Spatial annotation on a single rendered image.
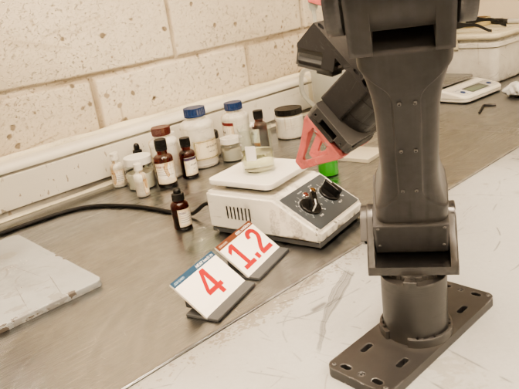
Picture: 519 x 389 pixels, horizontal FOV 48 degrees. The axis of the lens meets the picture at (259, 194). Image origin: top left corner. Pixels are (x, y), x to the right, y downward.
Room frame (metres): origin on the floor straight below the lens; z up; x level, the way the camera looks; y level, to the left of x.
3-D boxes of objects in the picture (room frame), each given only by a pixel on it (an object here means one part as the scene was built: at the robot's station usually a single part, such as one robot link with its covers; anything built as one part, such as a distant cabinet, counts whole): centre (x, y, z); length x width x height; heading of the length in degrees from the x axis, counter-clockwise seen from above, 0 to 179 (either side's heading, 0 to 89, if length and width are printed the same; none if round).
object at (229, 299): (0.63, 0.07, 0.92); 0.09 x 0.06 x 0.04; 149
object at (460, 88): (1.61, -0.55, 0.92); 0.26 x 0.19 x 0.05; 37
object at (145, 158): (1.14, 0.23, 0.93); 0.06 x 0.06 x 0.07
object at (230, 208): (0.84, -0.03, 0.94); 0.22 x 0.13 x 0.08; 52
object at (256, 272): (0.71, 0.02, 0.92); 0.09 x 0.06 x 0.04; 149
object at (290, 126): (1.38, -0.10, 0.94); 0.07 x 0.07 x 0.07
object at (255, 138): (0.85, -0.01, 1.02); 0.06 x 0.05 x 0.08; 4
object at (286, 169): (0.85, -0.01, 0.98); 0.12 x 0.12 x 0.01; 52
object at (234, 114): (1.33, 0.03, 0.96); 0.06 x 0.06 x 0.11
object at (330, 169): (1.05, -0.14, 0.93); 0.04 x 0.04 x 0.06
